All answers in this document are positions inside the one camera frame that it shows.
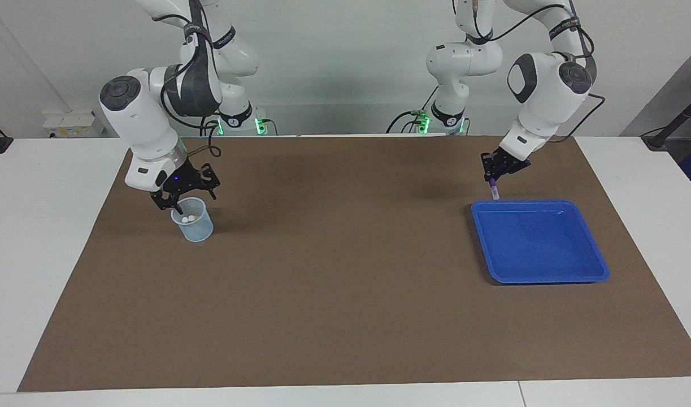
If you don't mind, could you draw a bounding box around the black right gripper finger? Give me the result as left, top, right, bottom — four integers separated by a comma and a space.
201, 164, 220, 200
151, 191, 182, 214

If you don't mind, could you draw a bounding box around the blue plastic tray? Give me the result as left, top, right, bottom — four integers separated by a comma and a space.
471, 199, 610, 284

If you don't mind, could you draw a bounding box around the translucent plastic cup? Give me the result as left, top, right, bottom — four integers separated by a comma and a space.
171, 197, 214, 243

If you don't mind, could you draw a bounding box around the white box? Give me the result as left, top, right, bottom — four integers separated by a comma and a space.
42, 110, 105, 138

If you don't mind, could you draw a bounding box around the black stand pole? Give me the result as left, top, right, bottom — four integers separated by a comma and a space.
642, 89, 691, 151

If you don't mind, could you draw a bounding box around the brown table mat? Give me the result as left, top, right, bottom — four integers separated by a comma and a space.
18, 136, 691, 392

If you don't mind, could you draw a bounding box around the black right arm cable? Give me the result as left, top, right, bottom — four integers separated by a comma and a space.
152, 0, 223, 159

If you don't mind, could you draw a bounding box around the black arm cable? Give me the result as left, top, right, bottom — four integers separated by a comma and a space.
152, 0, 223, 159
475, 0, 606, 142

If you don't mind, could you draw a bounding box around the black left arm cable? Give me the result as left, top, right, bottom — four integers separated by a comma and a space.
475, 0, 606, 142

